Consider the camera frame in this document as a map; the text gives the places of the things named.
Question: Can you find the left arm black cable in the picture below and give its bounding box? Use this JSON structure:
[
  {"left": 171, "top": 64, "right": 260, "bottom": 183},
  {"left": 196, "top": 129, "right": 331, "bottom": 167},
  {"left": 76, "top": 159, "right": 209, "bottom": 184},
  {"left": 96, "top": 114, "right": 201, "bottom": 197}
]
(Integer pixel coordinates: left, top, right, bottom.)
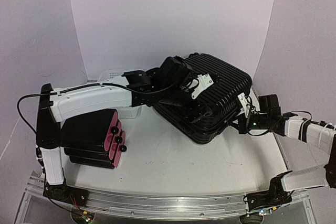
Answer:
[{"left": 17, "top": 82, "right": 169, "bottom": 135}]

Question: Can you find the black ribbed hard suitcase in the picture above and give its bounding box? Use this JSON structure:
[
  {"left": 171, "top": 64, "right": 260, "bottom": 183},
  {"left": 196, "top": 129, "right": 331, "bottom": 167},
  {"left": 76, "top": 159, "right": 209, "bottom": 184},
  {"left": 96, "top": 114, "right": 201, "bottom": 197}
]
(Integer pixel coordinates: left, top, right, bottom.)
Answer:
[{"left": 153, "top": 52, "right": 252, "bottom": 144}]

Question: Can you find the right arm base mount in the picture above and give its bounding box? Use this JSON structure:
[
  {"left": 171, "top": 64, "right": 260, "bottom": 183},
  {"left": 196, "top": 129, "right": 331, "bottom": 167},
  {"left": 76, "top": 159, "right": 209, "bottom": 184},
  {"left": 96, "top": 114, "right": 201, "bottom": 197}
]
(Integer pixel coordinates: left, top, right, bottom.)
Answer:
[{"left": 243, "top": 171, "right": 293, "bottom": 212}]

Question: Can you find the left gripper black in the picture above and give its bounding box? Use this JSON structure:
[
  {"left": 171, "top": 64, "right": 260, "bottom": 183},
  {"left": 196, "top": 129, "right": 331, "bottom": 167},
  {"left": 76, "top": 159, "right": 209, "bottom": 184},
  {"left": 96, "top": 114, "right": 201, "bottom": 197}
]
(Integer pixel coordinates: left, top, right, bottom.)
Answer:
[{"left": 160, "top": 77, "right": 213, "bottom": 123}]

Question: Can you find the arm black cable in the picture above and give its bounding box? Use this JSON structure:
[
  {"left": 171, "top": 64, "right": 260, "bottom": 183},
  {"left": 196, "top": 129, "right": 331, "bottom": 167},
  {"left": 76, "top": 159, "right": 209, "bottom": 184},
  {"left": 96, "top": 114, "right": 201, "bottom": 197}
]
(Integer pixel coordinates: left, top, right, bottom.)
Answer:
[
  {"left": 288, "top": 110, "right": 313, "bottom": 122},
  {"left": 17, "top": 82, "right": 169, "bottom": 135}
]

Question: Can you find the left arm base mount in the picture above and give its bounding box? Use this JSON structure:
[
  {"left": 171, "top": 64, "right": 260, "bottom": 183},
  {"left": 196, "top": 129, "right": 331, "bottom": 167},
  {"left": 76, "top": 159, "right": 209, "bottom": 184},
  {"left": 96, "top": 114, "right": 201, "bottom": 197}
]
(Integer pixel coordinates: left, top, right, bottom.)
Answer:
[{"left": 43, "top": 178, "right": 89, "bottom": 207}]

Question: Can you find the white perforated plastic basket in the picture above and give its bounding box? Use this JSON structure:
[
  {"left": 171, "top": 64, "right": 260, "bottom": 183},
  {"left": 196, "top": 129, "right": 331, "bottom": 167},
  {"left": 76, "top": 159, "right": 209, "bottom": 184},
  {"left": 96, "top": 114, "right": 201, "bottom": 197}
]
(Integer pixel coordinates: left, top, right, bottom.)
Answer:
[{"left": 97, "top": 69, "right": 142, "bottom": 119}]

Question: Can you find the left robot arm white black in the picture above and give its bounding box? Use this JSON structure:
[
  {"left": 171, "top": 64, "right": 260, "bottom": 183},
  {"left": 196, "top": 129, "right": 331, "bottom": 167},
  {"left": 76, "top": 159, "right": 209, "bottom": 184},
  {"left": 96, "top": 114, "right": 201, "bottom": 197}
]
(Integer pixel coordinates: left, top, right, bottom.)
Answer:
[{"left": 36, "top": 64, "right": 214, "bottom": 201}]

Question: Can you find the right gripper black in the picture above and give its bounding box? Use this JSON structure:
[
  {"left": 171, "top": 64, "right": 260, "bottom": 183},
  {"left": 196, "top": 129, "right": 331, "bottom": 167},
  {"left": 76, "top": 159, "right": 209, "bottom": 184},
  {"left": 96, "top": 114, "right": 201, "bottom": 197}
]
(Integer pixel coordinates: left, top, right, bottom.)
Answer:
[{"left": 228, "top": 113, "right": 269, "bottom": 135}]

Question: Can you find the black pink small suitcase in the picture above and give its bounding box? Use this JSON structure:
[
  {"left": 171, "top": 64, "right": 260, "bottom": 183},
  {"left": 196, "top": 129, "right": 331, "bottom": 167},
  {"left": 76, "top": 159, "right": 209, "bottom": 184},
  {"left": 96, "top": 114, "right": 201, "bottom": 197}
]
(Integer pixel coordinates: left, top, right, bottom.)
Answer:
[{"left": 61, "top": 109, "right": 127, "bottom": 169}]

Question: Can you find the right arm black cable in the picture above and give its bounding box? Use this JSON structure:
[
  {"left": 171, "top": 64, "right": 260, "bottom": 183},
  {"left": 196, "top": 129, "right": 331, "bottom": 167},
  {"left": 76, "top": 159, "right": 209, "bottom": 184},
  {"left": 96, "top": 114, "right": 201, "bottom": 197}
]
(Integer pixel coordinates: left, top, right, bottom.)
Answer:
[{"left": 288, "top": 110, "right": 313, "bottom": 122}]

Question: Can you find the aluminium front rail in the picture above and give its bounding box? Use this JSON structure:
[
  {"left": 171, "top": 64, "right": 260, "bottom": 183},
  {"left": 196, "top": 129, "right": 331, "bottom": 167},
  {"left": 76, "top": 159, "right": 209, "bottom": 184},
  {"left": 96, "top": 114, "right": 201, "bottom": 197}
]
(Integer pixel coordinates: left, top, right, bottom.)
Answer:
[{"left": 25, "top": 174, "right": 310, "bottom": 216}]

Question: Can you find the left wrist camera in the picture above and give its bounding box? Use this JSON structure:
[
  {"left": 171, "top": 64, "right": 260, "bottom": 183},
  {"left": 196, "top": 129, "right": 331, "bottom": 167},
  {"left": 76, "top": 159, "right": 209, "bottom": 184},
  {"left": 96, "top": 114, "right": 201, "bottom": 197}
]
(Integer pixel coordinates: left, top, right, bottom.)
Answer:
[{"left": 160, "top": 56, "right": 190, "bottom": 78}]

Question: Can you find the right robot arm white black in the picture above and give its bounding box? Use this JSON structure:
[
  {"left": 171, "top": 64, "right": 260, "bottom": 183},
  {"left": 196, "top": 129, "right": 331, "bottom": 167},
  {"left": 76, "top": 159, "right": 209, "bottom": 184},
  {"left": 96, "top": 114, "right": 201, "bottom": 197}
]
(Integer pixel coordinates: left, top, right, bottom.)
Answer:
[{"left": 229, "top": 111, "right": 335, "bottom": 205}]

